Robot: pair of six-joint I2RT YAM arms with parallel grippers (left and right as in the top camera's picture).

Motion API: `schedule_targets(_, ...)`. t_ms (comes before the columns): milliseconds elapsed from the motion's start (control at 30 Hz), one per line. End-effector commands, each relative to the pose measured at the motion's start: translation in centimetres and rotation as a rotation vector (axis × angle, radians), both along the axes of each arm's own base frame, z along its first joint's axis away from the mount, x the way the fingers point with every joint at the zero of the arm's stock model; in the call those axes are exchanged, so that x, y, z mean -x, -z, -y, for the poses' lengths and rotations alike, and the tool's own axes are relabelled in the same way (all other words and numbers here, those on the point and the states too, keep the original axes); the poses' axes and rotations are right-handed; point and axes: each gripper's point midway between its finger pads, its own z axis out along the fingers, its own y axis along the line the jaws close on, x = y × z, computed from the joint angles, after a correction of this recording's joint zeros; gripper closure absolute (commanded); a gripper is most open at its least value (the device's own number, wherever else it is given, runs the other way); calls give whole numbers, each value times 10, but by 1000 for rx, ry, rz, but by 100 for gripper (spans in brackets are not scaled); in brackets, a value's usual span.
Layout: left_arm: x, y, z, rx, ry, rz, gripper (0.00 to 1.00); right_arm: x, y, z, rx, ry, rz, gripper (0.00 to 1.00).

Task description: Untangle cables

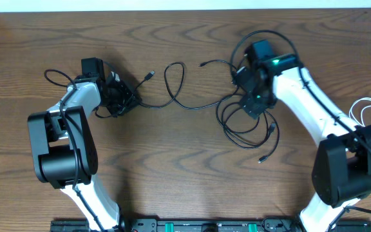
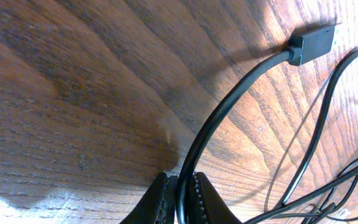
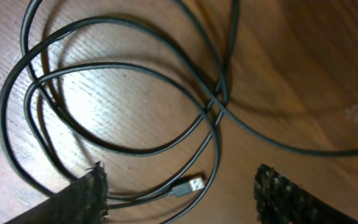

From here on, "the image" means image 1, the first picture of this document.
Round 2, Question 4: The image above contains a thin black USB cable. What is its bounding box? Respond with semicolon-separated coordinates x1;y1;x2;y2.
198;59;281;164

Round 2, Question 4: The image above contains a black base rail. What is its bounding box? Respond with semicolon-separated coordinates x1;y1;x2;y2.
49;217;371;232

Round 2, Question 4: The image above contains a white USB cable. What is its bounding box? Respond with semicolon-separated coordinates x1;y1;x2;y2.
348;97;371;132

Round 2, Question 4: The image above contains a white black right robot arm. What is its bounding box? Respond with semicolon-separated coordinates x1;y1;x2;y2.
234;40;371;231

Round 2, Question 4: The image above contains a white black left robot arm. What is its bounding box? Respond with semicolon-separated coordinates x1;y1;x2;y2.
27;57;140;231

